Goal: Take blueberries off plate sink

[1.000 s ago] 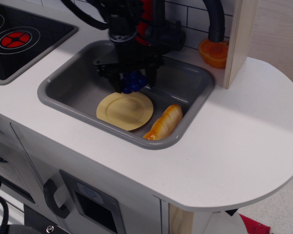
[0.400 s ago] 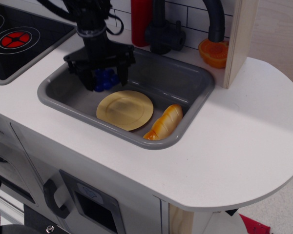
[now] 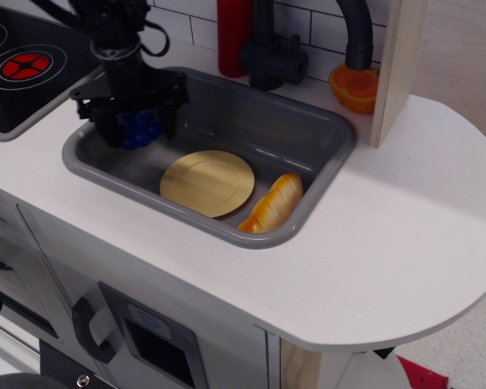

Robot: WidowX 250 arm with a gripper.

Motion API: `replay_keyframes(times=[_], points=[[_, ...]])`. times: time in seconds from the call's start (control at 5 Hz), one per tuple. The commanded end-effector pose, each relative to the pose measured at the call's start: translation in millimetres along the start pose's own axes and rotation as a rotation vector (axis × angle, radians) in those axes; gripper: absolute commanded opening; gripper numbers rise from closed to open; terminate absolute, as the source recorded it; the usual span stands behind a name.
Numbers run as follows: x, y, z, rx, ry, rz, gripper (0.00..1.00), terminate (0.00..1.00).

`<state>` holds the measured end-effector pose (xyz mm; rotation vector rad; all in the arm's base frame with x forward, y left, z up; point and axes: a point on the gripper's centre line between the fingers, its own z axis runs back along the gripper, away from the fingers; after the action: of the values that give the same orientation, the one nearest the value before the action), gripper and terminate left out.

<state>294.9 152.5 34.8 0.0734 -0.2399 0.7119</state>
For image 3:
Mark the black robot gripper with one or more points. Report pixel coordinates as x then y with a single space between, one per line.
126 84

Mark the blue toy blueberries cluster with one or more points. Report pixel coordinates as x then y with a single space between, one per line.
139 129

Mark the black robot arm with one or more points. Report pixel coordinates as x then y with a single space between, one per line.
109 24

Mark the yellow toy plate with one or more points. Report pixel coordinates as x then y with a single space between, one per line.
213 183

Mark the grey plastic sink basin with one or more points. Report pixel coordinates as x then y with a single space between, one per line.
273 134

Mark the black toy stove top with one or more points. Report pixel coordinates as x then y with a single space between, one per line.
40 62

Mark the red bottle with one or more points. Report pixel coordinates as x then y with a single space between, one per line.
234 26

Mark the dark grey toy faucet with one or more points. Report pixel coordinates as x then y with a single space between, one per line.
270 63

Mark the toy bread loaf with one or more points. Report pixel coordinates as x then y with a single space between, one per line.
274 208

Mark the toy orange half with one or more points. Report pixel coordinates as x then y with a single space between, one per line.
355 90

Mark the wooden side panel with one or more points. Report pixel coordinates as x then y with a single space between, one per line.
404 33

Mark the red cloth on floor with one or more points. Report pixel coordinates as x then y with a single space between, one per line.
420 377

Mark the black oven door handle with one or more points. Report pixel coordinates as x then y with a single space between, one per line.
82 315

